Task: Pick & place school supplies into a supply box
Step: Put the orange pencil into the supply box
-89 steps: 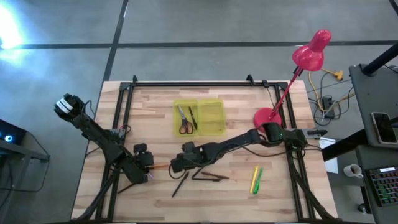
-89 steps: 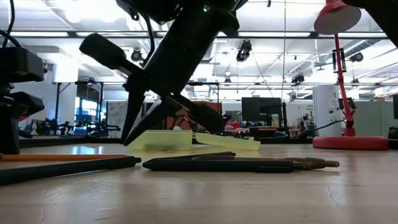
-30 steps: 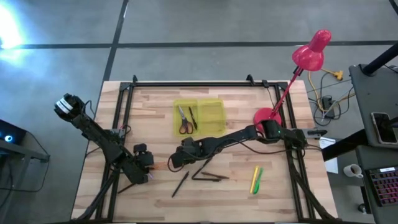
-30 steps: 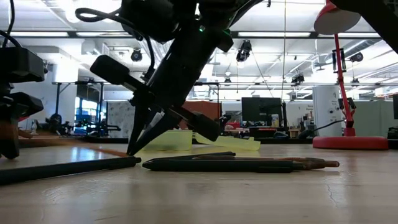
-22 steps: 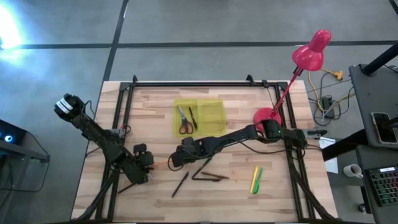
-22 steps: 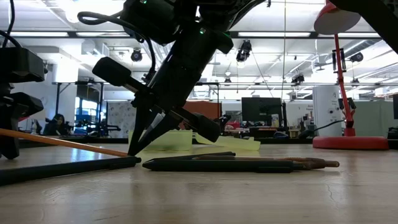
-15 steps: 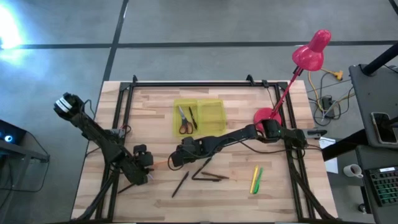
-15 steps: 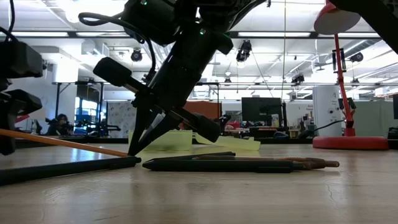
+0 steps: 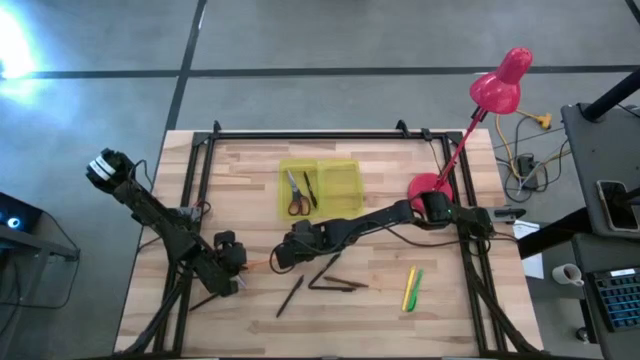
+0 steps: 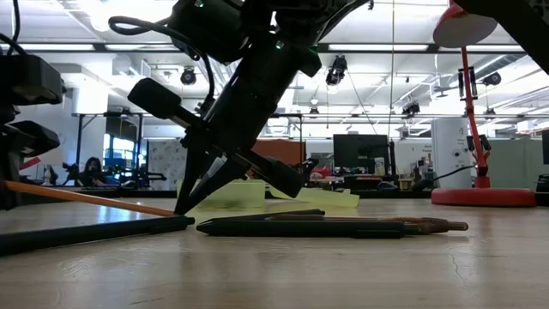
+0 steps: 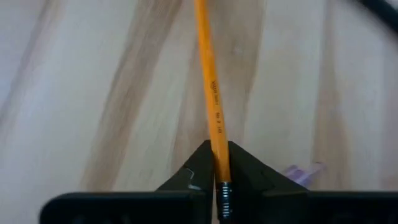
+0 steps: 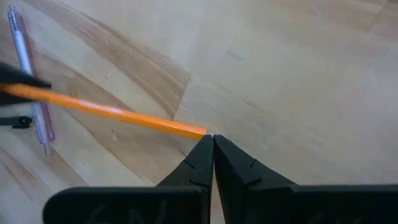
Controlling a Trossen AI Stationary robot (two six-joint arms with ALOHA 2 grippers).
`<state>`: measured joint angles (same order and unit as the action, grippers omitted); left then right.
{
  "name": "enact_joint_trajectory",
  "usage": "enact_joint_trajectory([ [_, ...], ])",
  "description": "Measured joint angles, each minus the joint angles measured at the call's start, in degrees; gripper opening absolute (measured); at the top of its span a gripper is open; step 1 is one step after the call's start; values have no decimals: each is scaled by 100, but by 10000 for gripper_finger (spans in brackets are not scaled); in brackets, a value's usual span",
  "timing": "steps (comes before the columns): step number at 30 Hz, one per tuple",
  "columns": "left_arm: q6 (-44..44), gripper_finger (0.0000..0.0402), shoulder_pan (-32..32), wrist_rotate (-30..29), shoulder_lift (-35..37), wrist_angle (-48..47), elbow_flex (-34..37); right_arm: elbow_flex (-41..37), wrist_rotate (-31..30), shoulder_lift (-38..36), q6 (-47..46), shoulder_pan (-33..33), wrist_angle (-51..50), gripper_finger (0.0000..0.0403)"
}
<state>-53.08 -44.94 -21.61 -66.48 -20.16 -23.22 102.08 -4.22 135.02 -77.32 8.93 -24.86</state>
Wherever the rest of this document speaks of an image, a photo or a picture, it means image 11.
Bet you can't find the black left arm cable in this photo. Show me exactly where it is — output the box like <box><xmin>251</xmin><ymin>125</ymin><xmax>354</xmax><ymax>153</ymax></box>
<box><xmin>356</xmin><ymin>0</ymin><xmax>398</xmax><ymax>35</ymax></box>

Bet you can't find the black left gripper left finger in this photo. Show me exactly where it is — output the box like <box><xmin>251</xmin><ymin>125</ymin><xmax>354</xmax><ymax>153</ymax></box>
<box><xmin>39</xmin><ymin>139</ymin><xmax>216</xmax><ymax>224</ymax></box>

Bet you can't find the yellow wooden pencil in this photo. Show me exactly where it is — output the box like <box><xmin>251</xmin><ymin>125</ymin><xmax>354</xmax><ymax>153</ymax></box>
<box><xmin>193</xmin><ymin>0</ymin><xmax>233</xmax><ymax>222</ymax></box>

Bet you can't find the pink purple pen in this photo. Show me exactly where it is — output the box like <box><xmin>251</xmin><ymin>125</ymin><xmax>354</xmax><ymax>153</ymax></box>
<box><xmin>280</xmin><ymin>161</ymin><xmax>326</xmax><ymax>188</ymax></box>

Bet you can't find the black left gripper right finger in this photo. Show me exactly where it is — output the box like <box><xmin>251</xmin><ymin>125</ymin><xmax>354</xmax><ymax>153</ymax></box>
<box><xmin>228</xmin><ymin>141</ymin><xmax>398</xmax><ymax>224</ymax></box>

